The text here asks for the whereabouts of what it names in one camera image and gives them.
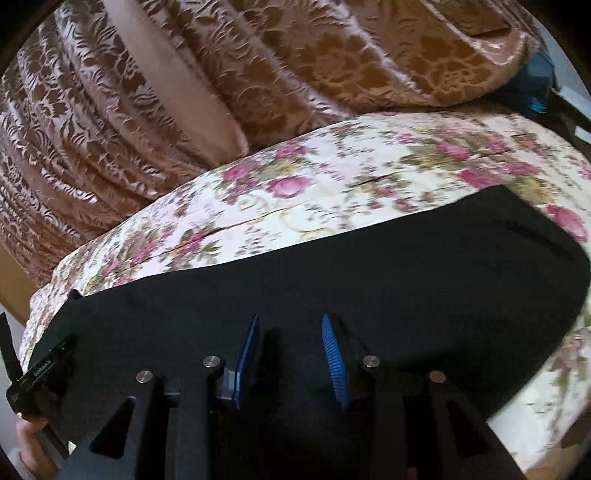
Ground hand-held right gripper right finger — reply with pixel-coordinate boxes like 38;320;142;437
321;314;527;480

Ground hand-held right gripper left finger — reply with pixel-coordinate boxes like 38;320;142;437
58;313;260;480

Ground black pants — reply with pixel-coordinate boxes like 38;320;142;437
28;185;591;480

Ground person's left hand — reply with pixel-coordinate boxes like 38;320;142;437
16;415;64;480

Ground floral bedspread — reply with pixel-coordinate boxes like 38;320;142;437
18;111;591;480

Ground brown floral curtain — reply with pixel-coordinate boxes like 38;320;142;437
0;0;543;287

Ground black object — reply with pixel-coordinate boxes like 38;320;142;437
545;88;591;145

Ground blue object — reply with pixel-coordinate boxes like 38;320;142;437
510;50;557;116

